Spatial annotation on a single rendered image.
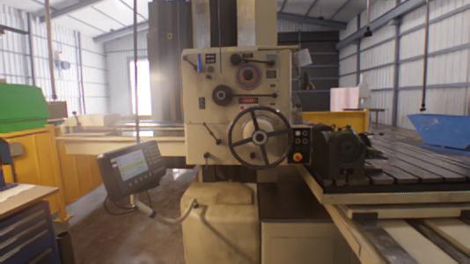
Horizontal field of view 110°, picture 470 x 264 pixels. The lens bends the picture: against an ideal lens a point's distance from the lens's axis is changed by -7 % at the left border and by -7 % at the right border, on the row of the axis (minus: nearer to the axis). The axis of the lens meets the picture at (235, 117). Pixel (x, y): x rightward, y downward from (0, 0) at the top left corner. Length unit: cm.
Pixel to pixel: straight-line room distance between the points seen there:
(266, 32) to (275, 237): 185
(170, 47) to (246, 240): 196
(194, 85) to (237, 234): 120
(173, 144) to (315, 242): 141
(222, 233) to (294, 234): 56
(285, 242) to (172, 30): 224
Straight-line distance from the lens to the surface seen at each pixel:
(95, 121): 210
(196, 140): 135
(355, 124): 426
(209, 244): 177
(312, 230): 171
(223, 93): 119
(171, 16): 226
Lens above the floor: 153
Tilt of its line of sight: 6 degrees down
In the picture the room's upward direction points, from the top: 1 degrees counter-clockwise
